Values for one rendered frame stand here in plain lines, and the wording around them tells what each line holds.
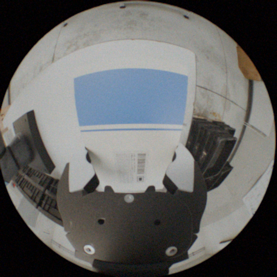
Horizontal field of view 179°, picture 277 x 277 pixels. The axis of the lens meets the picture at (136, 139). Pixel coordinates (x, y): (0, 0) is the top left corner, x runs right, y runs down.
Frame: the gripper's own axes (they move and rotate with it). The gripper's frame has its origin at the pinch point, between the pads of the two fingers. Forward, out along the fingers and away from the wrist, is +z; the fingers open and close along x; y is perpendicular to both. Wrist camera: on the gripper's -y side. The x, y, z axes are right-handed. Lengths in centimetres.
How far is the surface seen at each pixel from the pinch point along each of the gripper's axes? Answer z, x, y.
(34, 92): 7.6, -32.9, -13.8
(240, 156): 49, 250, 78
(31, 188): -7, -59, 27
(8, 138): 2, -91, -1
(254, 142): 29, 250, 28
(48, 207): -10.7, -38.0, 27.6
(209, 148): 24, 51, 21
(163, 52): 7.5, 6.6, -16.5
